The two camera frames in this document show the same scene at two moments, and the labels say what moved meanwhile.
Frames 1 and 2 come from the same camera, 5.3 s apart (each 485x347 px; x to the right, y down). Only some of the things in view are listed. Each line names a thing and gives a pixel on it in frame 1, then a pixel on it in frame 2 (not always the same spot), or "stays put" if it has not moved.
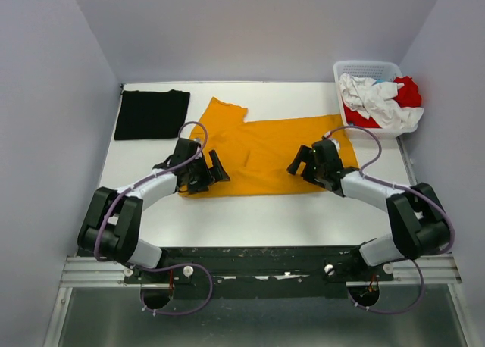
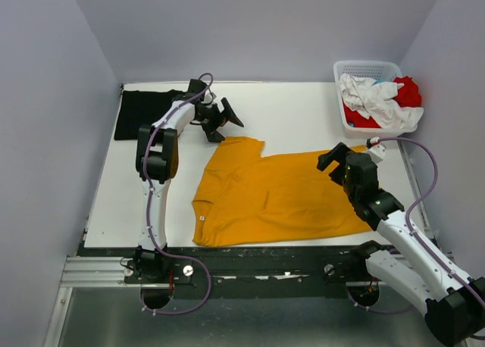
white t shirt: x=376 y=101 stays put
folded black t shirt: x=151 y=114 stays put
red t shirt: x=408 y=96 stays put
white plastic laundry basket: x=378 y=70 stays put
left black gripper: x=217 y=170 -> x=226 y=115
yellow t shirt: x=255 y=154 -> x=246 y=198
